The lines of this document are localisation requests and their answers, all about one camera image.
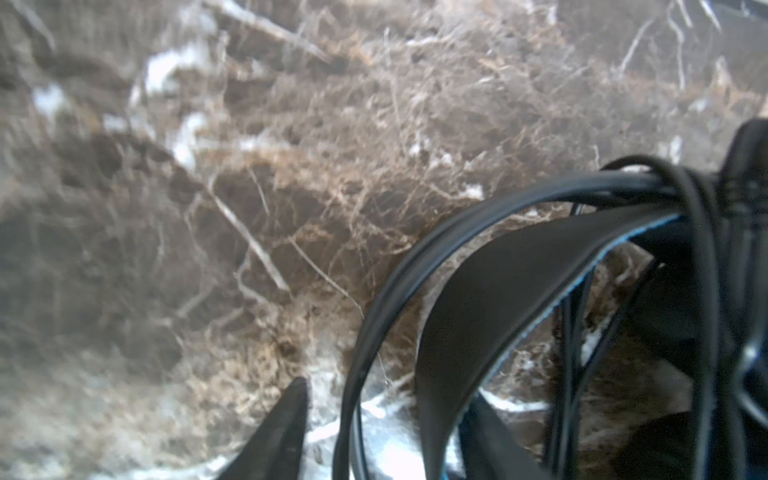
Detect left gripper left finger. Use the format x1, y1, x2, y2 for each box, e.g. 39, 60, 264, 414
219, 377, 309, 480

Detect black blue headphones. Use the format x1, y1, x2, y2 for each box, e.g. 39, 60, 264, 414
331, 118, 768, 480

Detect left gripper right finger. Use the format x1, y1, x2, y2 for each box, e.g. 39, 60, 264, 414
458, 395, 549, 480

